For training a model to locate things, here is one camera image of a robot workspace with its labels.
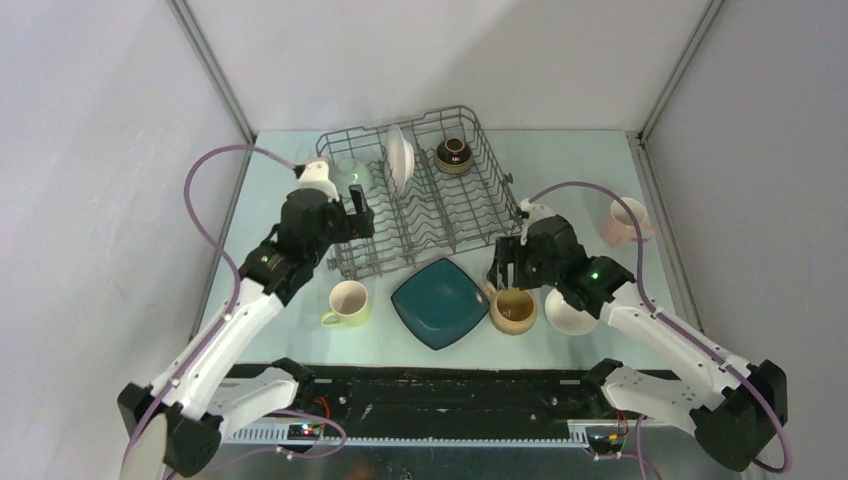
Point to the grey slotted cable duct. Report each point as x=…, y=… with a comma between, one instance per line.
x=274, y=433

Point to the left circuit board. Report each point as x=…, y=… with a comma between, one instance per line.
x=305, y=432

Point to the white ruffled plate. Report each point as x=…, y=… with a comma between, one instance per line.
x=399, y=161

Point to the white ceramic bowl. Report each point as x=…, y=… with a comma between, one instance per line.
x=565, y=318

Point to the pink mug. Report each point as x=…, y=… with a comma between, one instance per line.
x=627, y=222

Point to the green ceramic bowl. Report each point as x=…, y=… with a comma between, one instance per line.
x=347, y=172

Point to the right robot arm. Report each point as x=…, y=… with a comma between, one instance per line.
x=732, y=407

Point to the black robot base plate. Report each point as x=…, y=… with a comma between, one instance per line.
x=442, y=401

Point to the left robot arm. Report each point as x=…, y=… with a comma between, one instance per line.
x=179, y=420

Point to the grey wire dish rack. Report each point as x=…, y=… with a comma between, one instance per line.
x=436, y=214

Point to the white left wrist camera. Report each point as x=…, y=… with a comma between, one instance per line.
x=315, y=174

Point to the tan ceramic mug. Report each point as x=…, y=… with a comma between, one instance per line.
x=512, y=311

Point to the yellow-green mug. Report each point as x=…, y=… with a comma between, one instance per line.
x=350, y=305

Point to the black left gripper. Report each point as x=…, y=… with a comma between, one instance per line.
x=338, y=208

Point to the right circuit board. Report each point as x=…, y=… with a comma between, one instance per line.
x=611, y=444

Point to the circuit board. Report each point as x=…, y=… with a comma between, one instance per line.
x=305, y=432
x=611, y=444

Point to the brown speckled bowl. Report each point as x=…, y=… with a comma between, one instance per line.
x=453, y=156

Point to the teal square plate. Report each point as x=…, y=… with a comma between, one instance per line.
x=440, y=304

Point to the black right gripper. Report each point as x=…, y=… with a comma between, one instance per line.
x=509, y=250

